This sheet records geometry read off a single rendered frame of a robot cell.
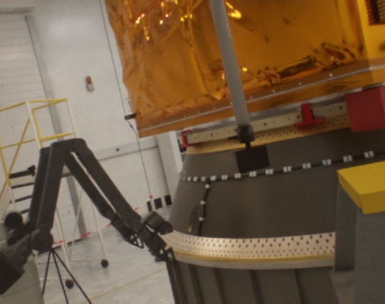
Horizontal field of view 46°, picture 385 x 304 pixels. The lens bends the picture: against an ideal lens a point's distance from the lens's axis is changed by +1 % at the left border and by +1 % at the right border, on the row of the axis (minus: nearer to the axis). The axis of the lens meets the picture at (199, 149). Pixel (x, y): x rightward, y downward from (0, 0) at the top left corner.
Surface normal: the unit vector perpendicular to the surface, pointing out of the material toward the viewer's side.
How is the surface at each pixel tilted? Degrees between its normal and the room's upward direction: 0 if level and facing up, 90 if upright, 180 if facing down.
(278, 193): 62
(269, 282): 90
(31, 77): 90
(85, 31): 90
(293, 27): 93
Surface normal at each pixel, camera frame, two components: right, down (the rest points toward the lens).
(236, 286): -0.65, 0.18
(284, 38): -0.84, 0.22
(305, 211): -0.44, -0.33
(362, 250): -0.18, 0.04
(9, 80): 0.52, -0.07
